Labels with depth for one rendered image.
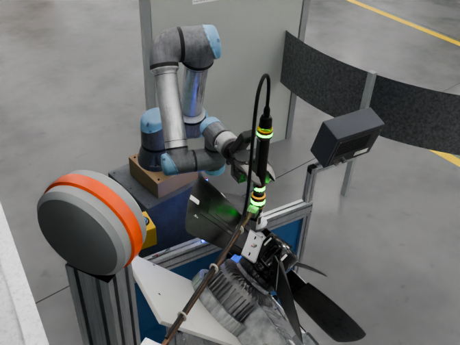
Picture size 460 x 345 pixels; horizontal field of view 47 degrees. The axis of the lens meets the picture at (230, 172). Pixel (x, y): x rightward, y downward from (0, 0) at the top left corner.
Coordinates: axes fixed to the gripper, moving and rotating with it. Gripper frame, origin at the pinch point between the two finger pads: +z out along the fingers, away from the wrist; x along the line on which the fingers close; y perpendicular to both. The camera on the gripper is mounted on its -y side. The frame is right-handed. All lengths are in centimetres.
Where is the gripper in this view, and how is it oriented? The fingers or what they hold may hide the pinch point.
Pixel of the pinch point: (265, 178)
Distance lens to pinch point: 152.2
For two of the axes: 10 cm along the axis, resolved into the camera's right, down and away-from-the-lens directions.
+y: -0.4, 7.9, 6.1
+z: 5.0, 5.5, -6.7
